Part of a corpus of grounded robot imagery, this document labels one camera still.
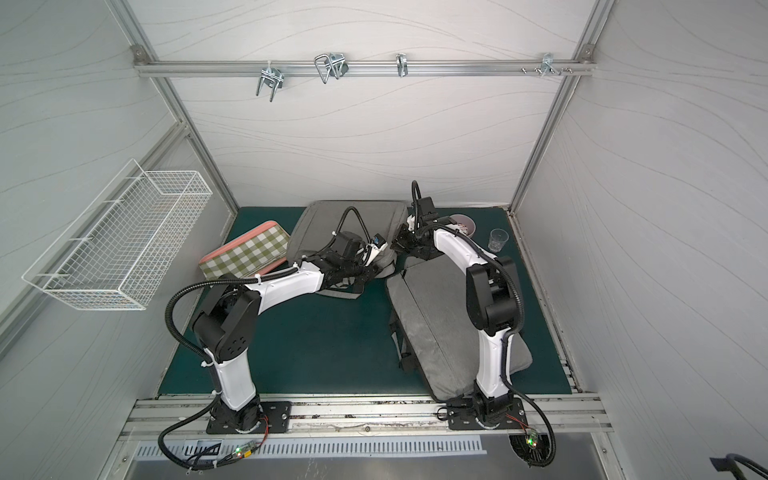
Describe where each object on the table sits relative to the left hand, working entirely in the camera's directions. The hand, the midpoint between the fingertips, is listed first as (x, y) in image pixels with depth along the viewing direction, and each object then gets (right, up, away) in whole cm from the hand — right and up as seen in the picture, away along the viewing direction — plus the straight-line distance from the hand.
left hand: (378, 263), depth 92 cm
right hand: (+3, +6, +2) cm, 7 cm away
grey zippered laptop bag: (-22, +14, +15) cm, 31 cm away
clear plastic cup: (+43, +9, +15) cm, 46 cm away
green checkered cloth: (-47, +1, +13) cm, 48 cm away
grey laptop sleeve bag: (+16, -10, -4) cm, 19 cm away
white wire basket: (-60, +5, -25) cm, 65 cm away
